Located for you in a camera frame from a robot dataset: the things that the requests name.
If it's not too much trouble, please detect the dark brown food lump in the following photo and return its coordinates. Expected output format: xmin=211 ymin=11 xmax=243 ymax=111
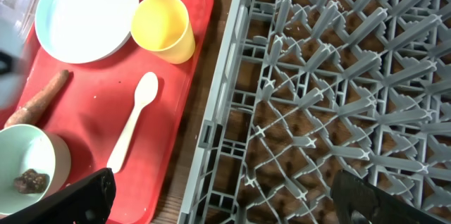
xmin=13 ymin=169 xmax=48 ymax=194

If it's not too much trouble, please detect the grey dishwasher rack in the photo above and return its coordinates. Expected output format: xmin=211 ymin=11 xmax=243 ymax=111
xmin=178 ymin=0 xmax=450 ymax=223

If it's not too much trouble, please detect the white plastic spoon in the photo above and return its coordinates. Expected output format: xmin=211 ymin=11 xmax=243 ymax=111
xmin=106 ymin=72 xmax=159 ymax=173

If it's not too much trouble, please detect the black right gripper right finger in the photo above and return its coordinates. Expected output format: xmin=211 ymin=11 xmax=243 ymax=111
xmin=330 ymin=170 xmax=443 ymax=224

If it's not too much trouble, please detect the light green bowl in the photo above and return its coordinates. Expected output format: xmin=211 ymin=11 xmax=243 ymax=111
xmin=1 ymin=124 xmax=71 ymax=217

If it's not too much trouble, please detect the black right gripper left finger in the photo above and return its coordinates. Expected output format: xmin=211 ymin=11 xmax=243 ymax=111
xmin=1 ymin=168 xmax=116 ymax=224

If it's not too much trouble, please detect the light blue plate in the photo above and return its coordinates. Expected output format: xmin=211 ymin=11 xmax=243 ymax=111
xmin=35 ymin=0 xmax=140 ymax=64

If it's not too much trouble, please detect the yellow plastic cup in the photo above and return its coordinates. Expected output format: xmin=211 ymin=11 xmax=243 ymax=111
xmin=130 ymin=0 xmax=196 ymax=64

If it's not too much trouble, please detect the light blue bowl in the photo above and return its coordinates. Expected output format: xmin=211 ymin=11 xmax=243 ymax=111
xmin=1 ymin=19 xmax=27 ymax=109

